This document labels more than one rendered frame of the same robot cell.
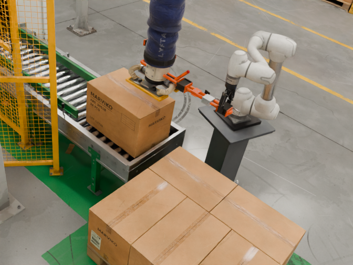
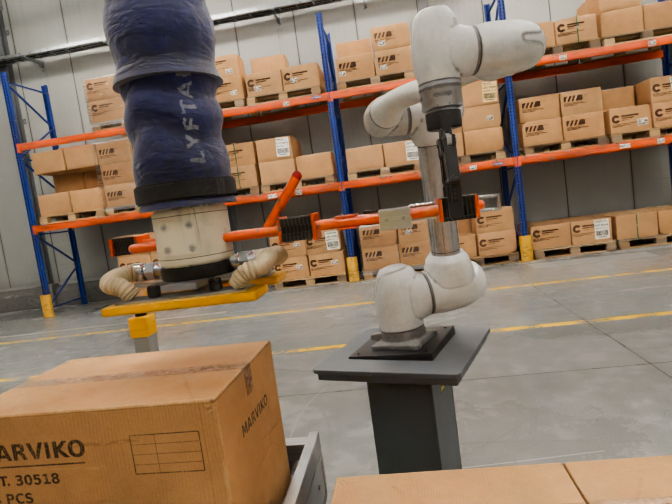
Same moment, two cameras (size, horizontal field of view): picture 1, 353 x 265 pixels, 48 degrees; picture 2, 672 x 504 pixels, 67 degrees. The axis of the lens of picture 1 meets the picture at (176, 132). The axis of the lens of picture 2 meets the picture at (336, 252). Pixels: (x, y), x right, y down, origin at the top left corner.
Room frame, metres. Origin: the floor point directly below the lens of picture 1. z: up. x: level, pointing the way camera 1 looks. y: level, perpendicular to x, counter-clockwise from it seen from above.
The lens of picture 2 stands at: (1.31, 0.43, 1.29)
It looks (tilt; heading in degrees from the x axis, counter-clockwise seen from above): 5 degrees down; 336
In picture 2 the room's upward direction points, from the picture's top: 8 degrees counter-clockwise
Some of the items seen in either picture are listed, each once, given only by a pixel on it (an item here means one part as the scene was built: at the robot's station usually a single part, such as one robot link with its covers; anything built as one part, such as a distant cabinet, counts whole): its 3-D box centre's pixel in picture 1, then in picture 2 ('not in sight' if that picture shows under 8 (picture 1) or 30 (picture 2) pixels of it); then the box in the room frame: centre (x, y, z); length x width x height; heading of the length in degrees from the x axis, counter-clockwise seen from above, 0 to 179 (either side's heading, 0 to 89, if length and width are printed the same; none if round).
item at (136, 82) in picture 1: (146, 85); (185, 293); (2.44, 0.28, 1.14); 0.34 x 0.10 x 0.05; 58
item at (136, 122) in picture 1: (128, 111); (142, 454); (2.62, 0.42, 0.75); 0.60 x 0.40 x 0.40; 57
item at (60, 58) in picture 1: (64, 58); not in sight; (3.47, 1.27, 0.60); 1.60 x 0.10 x 0.09; 58
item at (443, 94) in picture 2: (232, 78); (441, 98); (2.22, -0.28, 1.48); 0.09 x 0.09 x 0.06
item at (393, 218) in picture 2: (208, 100); (395, 218); (2.28, -0.17, 1.24); 0.07 x 0.07 x 0.04; 58
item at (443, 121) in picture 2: (230, 88); (445, 132); (2.22, -0.28, 1.41); 0.08 x 0.07 x 0.09; 148
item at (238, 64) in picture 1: (239, 63); (441, 45); (2.21, -0.29, 1.59); 0.13 x 0.11 x 0.16; 73
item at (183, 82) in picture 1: (184, 85); (299, 227); (2.39, 0.02, 1.24); 0.10 x 0.08 x 0.06; 148
